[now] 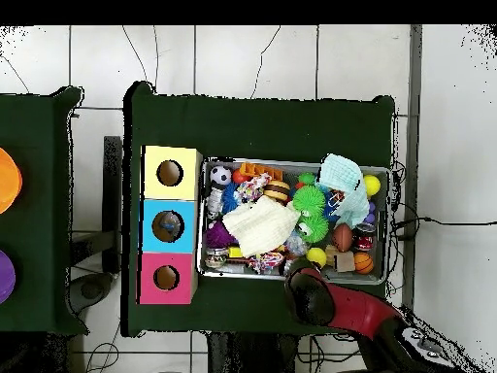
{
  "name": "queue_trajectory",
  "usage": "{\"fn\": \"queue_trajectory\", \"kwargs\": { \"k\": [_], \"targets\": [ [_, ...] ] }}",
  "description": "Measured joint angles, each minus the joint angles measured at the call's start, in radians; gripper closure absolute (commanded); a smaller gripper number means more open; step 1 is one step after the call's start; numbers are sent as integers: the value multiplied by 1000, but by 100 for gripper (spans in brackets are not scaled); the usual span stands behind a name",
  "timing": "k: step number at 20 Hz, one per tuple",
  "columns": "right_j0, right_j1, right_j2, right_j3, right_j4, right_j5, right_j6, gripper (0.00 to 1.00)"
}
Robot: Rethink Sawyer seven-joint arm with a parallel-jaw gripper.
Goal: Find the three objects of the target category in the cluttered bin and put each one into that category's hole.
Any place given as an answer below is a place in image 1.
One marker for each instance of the yellow ball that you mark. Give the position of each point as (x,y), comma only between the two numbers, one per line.
(316,257)

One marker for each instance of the wooden box with three holes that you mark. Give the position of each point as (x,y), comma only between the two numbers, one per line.
(151,233)

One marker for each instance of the cream yellow cloth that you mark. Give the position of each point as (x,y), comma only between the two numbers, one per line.
(260,227)

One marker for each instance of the brown rubber ball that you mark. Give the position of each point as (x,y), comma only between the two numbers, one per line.
(343,237)

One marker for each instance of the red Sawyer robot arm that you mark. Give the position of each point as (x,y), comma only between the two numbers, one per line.
(365,315)

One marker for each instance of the clear shallow bin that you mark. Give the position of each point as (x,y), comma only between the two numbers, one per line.
(225,273)

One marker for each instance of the orange plastic bowl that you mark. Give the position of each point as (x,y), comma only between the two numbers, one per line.
(8,180)

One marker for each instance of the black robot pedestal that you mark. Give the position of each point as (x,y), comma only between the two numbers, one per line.
(248,353)

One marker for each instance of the black stand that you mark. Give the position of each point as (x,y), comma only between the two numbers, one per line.
(113,202)

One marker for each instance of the colourful dotted packet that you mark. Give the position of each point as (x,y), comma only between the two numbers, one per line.
(252,189)

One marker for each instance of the purple plastic bowl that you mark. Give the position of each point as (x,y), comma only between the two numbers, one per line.
(5,276)

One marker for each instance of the orange plastic toy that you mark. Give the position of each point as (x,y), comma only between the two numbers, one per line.
(260,170)

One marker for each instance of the small orange basketball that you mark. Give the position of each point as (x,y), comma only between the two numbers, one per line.
(363,263)

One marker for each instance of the dark green table cloth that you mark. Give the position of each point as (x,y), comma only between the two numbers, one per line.
(39,116)
(256,124)

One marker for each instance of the black and white soccer ball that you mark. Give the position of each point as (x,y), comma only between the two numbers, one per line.
(220,176)

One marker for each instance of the mint green cloth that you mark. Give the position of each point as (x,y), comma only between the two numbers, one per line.
(345,183)

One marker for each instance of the small green spiky ball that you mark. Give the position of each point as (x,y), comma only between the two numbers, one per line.
(309,201)

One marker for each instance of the toy burger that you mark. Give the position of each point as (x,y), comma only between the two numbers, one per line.
(277,191)

